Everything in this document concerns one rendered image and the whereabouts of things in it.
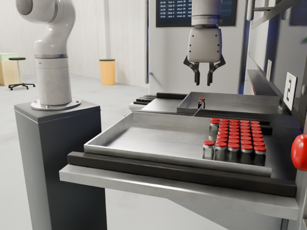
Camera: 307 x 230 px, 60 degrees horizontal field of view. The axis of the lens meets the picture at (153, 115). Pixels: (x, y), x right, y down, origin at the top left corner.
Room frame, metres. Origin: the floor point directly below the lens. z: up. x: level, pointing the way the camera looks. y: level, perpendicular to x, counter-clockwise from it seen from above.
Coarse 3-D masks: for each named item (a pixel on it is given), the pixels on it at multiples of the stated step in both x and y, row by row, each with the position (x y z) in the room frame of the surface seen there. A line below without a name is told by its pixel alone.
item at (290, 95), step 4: (288, 72) 0.53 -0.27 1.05; (288, 76) 0.52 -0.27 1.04; (292, 76) 0.49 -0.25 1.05; (288, 80) 0.52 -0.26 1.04; (292, 80) 0.48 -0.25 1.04; (288, 84) 0.51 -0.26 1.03; (292, 84) 0.48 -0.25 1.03; (292, 88) 0.47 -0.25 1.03; (288, 92) 0.50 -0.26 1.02; (292, 92) 0.47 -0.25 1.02; (284, 96) 0.54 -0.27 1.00; (288, 96) 0.50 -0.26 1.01; (292, 96) 0.46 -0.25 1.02; (284, 100) 0.53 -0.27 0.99; (292, 100) 0.46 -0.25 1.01; (288, 104) 0.49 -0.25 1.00; (292, 104) 0.46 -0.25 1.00
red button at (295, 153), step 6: (300, 138) 0.27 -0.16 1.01; (306, 138) 0.26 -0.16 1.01; (294, 144) 0.27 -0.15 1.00; (300, 144) 0.26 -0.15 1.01; (306, 144) 0.26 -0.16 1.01; (294, 150) 0.27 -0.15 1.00; (300, 150) 0.26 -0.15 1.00; (306, 150) 0.25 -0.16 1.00; (294, 156) 0.26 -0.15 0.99; (300, 156) 0.25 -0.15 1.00; (306, 156) 0.25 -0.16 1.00; (294, 162) 0.26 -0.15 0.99; (300, 162) 0.25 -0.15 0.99; (306, 162) 0.25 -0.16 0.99; (300, 168) 0.26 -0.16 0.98; (306, 168) 0.25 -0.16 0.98
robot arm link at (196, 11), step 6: (192, 0) 0.83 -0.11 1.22; (198, 0) 0.80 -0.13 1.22; (204, 0) 0.80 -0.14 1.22; (210, 0) 0.79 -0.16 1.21; (216, 0) 0.80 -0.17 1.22; (192, 6) 0.83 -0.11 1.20; (198, 6) 0.80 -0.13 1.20; (204, 6) 0.79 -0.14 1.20; (210, 6) 0.79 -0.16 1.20; (216, 6) 0.80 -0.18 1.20; (192, 12) 0.83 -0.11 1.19; (198, 12) 0.80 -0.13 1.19; (204, 12) 0.79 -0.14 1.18; (210, 12) 0.79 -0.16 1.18; (216, 12) 0.80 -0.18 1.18
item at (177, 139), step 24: (120, 120) 0.64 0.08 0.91; (144, 120) 0.72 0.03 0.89; (168, 120) 0.70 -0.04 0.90; (192, 120) 0.68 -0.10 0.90; (240, 120) 0.64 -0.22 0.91; (96, 144) 0.52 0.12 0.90; (120, 144) 0.56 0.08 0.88; (144, 144) 0.56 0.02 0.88; (168, 144) 0.56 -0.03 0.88; (192, 144) 0.56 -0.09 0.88; (216, 168) 0.41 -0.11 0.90; (240, 168) 0.40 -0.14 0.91; (264, 168) 0.39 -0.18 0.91
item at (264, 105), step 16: (192, 96) 1.02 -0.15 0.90; (208, 96) 1.00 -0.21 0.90; (224, 96) 0.98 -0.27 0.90; (240, 96) 0.97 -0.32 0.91; (256, 96) 0.95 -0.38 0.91; (272, 96) 0.94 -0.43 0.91; (192, 112) 0.76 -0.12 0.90; (208, 112) 0.75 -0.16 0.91; (224, 112) 0.74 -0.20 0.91; (240, 112) 0.72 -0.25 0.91; (256, 112) 0.84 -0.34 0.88; (272, 112) 0.84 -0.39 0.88; (288, 112) 0.84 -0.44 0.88
